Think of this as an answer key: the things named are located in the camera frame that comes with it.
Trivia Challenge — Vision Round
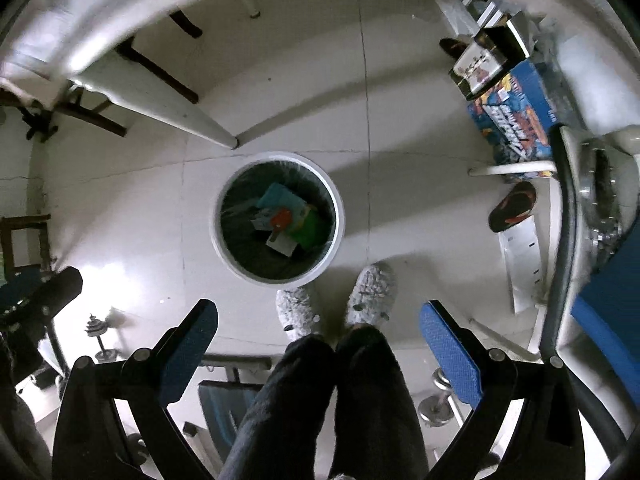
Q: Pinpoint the grey slipper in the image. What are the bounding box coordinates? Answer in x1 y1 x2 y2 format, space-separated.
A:
276 284 321 341
345 262 397 327

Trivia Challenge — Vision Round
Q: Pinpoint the blue printed cardboard box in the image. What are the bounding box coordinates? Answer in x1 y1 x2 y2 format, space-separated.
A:
468 60 585 166

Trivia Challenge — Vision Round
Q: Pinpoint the green wrapper trash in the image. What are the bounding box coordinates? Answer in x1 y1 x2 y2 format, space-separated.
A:
288 206 318 248

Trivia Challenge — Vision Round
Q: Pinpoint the blue black workout bench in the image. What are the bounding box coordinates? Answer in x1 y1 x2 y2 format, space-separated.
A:
182 353 273 477

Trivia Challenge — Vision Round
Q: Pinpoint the white paper scrap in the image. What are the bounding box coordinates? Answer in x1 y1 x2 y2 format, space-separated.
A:
266 231 297 257

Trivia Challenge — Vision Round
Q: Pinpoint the black orange sandal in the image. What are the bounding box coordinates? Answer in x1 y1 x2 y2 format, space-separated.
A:
488 181 537 233

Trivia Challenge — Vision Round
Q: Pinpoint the small dumbbell left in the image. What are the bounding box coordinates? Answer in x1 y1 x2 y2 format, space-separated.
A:
85 314 118 363

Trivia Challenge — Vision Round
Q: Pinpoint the left grey slipper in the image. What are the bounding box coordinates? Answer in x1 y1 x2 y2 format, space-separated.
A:
276 284 321 341

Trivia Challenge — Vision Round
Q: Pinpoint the black bin liner bag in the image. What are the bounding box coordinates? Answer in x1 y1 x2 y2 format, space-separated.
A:
219 160 338 281

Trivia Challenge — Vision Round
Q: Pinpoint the dark wooden chair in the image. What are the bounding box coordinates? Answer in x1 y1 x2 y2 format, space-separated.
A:
1 88 127 143

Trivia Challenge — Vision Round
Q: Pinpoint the teal paper trash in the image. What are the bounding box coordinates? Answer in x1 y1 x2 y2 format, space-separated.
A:
256 183 307 220

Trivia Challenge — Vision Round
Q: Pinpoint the red round trash piece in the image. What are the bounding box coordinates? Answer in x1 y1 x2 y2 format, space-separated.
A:
269 208 293 232

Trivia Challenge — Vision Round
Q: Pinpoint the blue office chair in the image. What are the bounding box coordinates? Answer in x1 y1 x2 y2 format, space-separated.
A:
540 126 639 452

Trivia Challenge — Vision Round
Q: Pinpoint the left dark trouser leg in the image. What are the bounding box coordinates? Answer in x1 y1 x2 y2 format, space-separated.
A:
219 335 335 479

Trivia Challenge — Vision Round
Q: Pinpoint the black gold gift box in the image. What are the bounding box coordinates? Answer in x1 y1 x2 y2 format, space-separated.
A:
449 21 530 101

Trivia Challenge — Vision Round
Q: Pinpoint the right grey slipper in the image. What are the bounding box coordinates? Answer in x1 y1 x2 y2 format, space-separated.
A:
345 262 397 327

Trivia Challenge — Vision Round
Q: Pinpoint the white round trash bin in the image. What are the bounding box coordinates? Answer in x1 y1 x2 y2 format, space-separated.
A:
209 149 346 287

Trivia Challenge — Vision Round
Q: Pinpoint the chrome dumbbell right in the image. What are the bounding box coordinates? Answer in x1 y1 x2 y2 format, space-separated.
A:
418 367 464 428

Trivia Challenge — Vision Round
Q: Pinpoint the small dark wooden stool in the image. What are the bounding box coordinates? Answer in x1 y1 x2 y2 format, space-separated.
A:
1 214 52 282

